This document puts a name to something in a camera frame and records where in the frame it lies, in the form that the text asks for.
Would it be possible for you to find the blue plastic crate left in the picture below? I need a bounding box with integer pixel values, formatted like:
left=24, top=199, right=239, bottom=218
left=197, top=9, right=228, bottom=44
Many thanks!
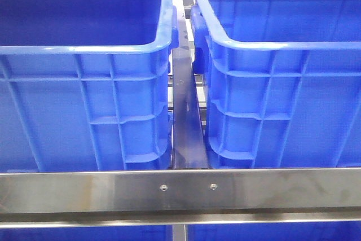
left=1, top=0, right=178, bottom=173

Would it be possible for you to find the steel vertical post below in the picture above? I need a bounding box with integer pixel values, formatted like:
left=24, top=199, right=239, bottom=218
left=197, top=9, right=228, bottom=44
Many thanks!
left=172, top=224, right=188, bottom=241

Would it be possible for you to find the blue plastic crate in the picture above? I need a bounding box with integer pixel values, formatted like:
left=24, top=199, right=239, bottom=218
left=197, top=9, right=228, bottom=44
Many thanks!
left=1, top=0, right=178, bottom=173
left=191, top=0, right=360, bottom=169

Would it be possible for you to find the blue plastic crate right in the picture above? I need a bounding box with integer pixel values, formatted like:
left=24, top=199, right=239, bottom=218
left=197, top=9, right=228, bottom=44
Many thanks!
left=191, top=0, right=360, bottom=169

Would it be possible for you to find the blue crate lower left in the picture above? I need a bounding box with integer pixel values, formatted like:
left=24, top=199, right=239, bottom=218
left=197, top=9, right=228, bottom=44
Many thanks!
left=1, top=226, right=172, bottom=240

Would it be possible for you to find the steel centre divider bar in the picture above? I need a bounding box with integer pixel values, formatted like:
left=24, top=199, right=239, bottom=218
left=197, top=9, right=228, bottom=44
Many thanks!
left=172, top=16, right=209, bottom=169

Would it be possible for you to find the stainless steel front rail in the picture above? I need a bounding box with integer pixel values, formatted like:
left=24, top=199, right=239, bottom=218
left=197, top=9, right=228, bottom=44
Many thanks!
left=1, top=168, right=360, bottom=228

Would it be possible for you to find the blue crate lower right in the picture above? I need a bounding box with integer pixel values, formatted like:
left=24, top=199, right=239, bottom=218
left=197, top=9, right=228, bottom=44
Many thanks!
left=188, top=221, right=360, bottom=241

